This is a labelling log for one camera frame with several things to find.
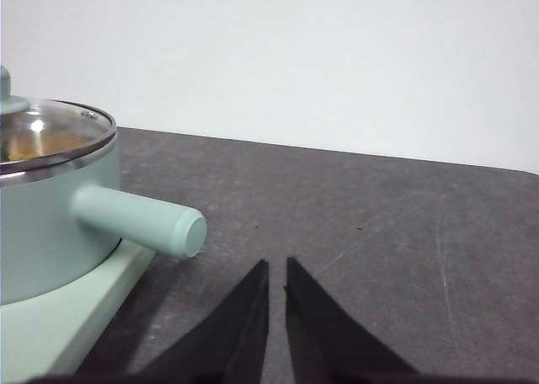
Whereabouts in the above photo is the mint green appliance base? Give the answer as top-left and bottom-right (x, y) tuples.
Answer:
(0, 244), (157, 384)

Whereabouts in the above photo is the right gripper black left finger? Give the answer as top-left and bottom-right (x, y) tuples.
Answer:
(141, 259), (270, 381)

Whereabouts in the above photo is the mint green pot with handle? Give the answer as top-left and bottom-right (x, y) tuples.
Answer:
(0, 139), (208, 306)

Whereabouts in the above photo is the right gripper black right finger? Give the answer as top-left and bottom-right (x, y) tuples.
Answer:
(284, 256), (417, 381)

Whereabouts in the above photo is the glass lid with green knob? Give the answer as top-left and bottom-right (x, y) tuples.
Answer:
(0, 66), (117, 178)

